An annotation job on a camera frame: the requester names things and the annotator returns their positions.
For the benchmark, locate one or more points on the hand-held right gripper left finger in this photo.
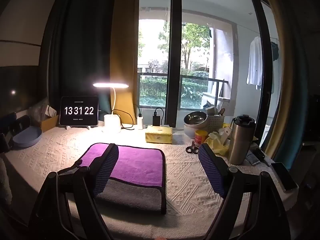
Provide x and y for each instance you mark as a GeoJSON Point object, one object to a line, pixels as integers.
{"type": "Point", "coordinates": [106, 170]}

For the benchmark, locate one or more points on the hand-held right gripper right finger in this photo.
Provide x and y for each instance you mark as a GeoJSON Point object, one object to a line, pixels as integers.
{"type": "Point", "coordinates": [212, 172]}

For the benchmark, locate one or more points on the purple and grey towel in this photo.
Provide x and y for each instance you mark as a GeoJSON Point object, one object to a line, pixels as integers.
{"type": "Point", "coordinates": [140, 163]}

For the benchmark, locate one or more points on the white textured tablecloth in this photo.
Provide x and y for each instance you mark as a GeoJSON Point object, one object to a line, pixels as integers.
{"type": "Point", "coordinates": [187, 175]}

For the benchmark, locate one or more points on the yellow plastic bag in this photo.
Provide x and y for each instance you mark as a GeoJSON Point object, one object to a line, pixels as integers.
{"type": "Point", "coordinates": [217, 142]}

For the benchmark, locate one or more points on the black scissors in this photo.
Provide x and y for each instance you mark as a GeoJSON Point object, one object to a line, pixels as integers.
{"type": "Point", "coordinates": [193, 147]}

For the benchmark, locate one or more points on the yellow lid jar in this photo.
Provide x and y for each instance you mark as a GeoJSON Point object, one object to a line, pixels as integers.
{"type": "Point", "coordinates": [201, 137]}

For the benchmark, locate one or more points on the stainless steel tumbler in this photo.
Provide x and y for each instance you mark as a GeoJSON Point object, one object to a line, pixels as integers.
{"type": "Point", "coordinates": [241, 142]}

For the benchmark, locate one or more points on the white plastic basket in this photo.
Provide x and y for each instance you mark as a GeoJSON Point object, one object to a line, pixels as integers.
{"type": "Point", "coordinates": [215, 122]}

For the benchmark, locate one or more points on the black remote control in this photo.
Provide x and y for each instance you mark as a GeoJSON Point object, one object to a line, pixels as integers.
{"type": "Point", "coordinates": [258, 153]}

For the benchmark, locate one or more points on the white desk lamp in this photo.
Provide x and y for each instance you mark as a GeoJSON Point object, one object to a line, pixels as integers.
{"type": "Point", "coordinates": [111, 120]}

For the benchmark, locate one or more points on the stainless steel bowl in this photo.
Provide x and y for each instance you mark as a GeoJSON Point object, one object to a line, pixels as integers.
{"type": "Point", "coordinates": [195, 119]}

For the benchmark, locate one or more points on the white charger plug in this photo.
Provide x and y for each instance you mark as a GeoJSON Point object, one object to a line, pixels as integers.
{"type": "Point", "coordinates": [140, 122]}

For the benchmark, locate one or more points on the yellow tissue box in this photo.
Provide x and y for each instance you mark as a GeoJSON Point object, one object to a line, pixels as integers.
{"type": "Point", "coordinates": [159, 134]}

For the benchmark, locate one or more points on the tablet with clock display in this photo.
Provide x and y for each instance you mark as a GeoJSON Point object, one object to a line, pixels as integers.
{"type": "Point", "coordinates": [79, 110]}

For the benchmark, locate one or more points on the black power bank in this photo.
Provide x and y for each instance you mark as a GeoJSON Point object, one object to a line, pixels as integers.
{"type": "Point", "coordinates": [157, 120]}

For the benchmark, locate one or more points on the smartphone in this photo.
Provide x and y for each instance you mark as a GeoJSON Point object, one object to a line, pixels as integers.
{"type": "Point", "coordinates": [283, 177]}

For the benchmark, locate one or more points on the cardboard box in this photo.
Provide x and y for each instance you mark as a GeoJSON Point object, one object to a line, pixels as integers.
{"type": "Point", "coordinates": [48, 122]}

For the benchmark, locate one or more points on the blue round bowl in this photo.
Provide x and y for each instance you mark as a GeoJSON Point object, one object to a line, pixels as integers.
{"type": "Point", "coordinates": [27, 136]}

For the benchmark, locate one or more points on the white hanging shirt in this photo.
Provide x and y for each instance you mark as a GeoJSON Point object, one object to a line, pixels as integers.
{"type": "Point", "coordinates": [255, 61]}

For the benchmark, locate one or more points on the mustard yellow curtain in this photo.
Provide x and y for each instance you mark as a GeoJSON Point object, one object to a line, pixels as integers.
{"type": "Point", "coordinates": [123, 47]}

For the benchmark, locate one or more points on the dark green curtain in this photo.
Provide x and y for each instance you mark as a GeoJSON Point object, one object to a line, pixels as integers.
{"type": "Point", "coordinates": [80, 42]}

